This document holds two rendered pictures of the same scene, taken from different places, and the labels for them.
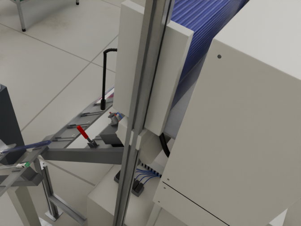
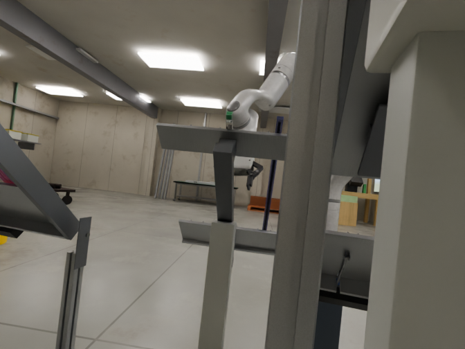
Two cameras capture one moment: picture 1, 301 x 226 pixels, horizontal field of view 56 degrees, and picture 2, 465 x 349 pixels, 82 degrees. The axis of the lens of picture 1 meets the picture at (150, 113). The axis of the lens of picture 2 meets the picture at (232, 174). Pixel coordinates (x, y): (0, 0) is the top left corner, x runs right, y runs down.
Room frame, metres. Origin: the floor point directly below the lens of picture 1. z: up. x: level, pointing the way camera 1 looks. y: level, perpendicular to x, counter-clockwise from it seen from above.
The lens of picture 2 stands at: (0.39, -0.20, 0.94)
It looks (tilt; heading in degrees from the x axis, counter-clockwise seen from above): 1 degrees up; 81
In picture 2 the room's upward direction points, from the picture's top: 6 degrees clockwise
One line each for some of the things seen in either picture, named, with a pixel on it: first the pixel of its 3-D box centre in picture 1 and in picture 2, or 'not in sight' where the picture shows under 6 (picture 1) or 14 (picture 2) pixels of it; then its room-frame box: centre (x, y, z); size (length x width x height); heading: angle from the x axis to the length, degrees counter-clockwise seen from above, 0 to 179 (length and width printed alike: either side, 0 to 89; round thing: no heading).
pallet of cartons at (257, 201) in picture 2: not in sight; (266, 204); (2.98, 8.41, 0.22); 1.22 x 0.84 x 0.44; 166
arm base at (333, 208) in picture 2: not in sight; (324, 220); (1.05, 0.99, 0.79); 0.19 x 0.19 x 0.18
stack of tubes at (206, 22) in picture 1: (194, 34); not in sight; (0.79, -0.08, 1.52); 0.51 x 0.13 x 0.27; 157
